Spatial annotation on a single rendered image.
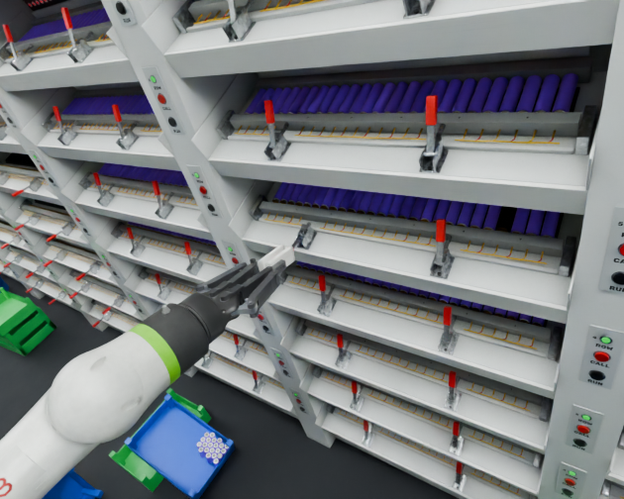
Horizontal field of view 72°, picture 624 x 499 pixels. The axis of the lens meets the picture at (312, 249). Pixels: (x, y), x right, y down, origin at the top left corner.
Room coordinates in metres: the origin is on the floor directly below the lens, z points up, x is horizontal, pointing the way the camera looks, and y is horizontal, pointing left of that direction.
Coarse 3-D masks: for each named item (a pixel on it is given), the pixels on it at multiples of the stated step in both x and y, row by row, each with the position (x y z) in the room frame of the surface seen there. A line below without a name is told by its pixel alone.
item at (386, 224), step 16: (272, 208) 0.78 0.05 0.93; (288, 208) 0.75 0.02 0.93; (304, 208) 0.73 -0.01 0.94; (320, 208) 0.71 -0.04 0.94; (336, 224) 0.67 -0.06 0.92; (352, 224) 0.65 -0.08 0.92; (368, 224) 0.63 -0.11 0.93; (384, 224) 0.60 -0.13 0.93; (400, 224) 0.59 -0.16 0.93; (416, 224) 0.57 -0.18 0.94; (432, 224) 0.56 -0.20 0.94; (464, 240) 0.52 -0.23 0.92; (480, 240) 0.50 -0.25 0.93; (496, 240) 0.48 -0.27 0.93; (512, 240) 0.47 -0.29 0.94; (528, 240) 0.46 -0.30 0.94; (544, 240) 0.45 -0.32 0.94; (560, 240) 0.44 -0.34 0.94; (560, 256) 0.43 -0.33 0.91
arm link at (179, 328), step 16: (176, 304) 0.47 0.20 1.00; (144, 320) 0.46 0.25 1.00; (160, 320) 0.44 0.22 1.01; (176, 320) 0.44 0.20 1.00; (192, 320) 0.45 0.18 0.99; (160, 336) 0.42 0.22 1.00; (176, 336) 0.42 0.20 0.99; (192, 336) 0.43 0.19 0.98; (176, 352) 0.41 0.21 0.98; (192, 352) 0.42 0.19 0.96
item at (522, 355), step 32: (288, 288) 0.78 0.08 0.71; (320, 288) 0.68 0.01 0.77; (352, 288) 0.68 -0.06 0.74; (384, 288) 0.64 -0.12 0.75; (320, 320) 0.68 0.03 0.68; (352, 320) 0.63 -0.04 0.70; (384, 320) 0.60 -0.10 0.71; (416, 320) 0.56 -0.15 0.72; (448, 320) 0.50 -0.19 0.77; (480, 320) 0.50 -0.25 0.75; (512, 320) 0.47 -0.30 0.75; (544, 320) 0.46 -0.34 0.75; (416, 352) 0.53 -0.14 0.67; (448, 352) 0.48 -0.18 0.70; (480, 352) 0.46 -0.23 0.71; (512, 352) 0.44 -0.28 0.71; (544, 352) 0.42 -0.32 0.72; (512, 384) 0.41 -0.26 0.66; (544, 384) 0.37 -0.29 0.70
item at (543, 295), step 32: (256, 192) 0.83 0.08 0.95; (256, 224) 0.79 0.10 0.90; (320, 224) 0.70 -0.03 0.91; (576, 224) 0.46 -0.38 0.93; (320, 256) 0.63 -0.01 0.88; (352, 256) 0.60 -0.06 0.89; (384, 256) 0.57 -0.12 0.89; (416, 256) 0.54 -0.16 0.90; (512, 256) 0.46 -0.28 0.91; (544, 256) 0.44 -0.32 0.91; (576, 256) 0.38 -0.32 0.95; (416, 288) 0.52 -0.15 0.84; (448, 288) 0.47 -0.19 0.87; (480, 288) 0.44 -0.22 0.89; (512, 288) 0.42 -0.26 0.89; (544, 288) 0.40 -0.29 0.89
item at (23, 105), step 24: (0, 0) 1.35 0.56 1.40; (0, 24) 1.32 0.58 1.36; (0, 96) 1.26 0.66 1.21; (24, 96) 1.29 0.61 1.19; (48, 96) 1.33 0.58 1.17; (24, 120) 1.26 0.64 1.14; (24, 144) 1.30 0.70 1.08; (48, 168) 1.27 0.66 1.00; (72, 168) 1.29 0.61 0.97; (72, 216) 1.31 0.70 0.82; (96, 216) 1.28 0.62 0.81; (120, 264) 1.26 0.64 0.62
